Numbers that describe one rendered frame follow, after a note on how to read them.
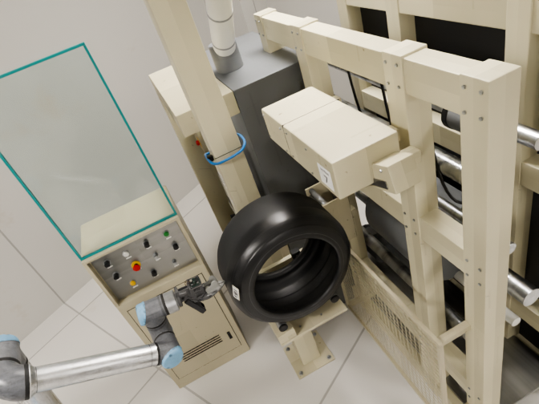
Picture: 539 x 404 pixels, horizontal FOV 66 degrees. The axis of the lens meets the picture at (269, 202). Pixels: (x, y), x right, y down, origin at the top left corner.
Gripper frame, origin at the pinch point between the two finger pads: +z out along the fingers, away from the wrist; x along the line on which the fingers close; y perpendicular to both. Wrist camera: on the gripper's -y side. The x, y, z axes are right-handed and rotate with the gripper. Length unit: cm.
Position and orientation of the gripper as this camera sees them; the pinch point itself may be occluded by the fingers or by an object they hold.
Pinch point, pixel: (223, 284)
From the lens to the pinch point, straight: 184.7
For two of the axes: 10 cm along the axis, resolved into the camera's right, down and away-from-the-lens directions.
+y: -1.8, -8.2, -5.5
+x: -3.7, -4.6, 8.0
